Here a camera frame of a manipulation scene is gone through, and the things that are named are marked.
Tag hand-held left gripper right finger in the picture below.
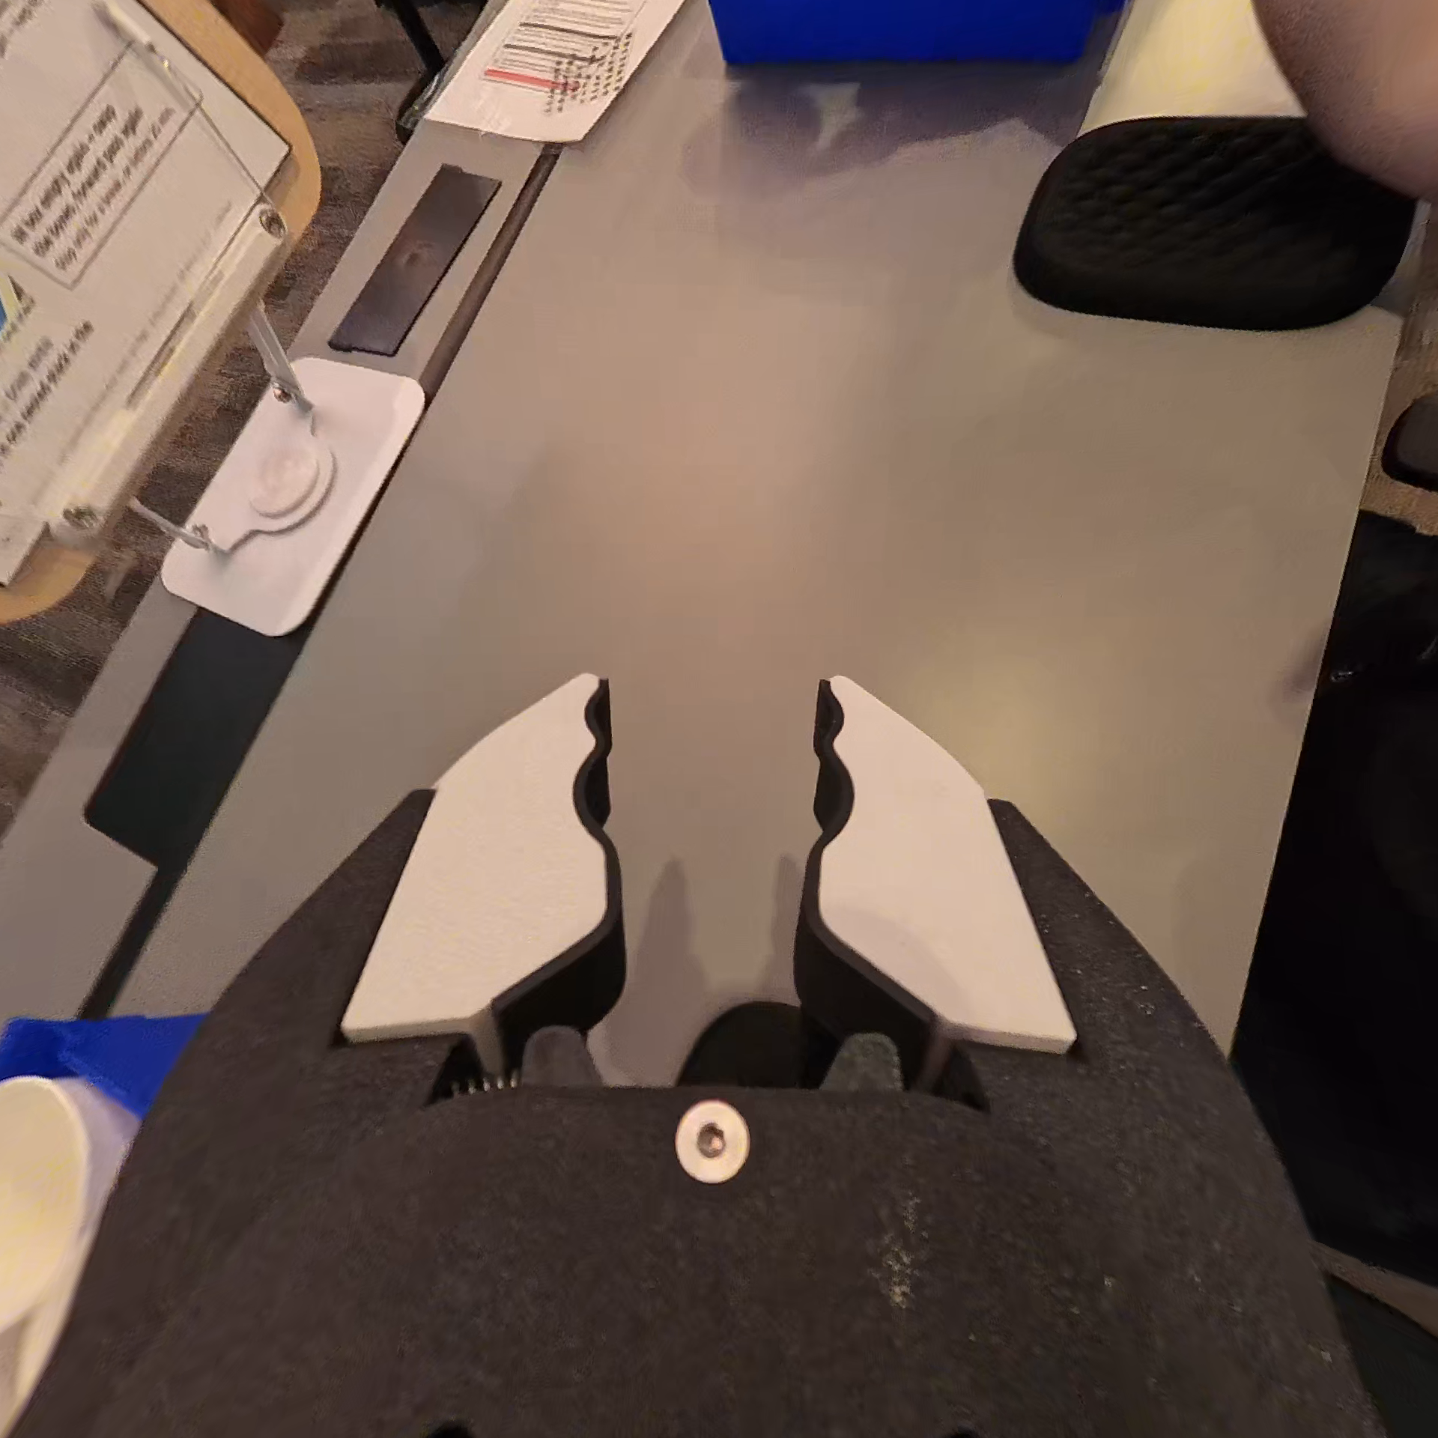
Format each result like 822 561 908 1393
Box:
791 676 1079 1090

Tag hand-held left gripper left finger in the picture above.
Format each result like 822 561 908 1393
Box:
341 674 627 1085

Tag blue plastic bin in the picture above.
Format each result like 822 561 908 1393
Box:
707 0 1125 65
0 1013 212 1124

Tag white paper cup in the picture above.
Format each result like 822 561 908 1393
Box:
0 1076 142 1400

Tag person's right forearm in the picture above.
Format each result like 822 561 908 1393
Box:
1252 0 1438 205

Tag person's dark clothing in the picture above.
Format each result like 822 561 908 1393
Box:
1229 510 1438 1287

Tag white stand base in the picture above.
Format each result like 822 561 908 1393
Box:
161 357 428 638

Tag black wrist rest pad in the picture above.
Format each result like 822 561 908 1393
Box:
1014 114 1419 332

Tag wooden instruction board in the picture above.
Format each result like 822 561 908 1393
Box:
0 0 324 621

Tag laminated paper sheet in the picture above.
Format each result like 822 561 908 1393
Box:
421 0 687 145

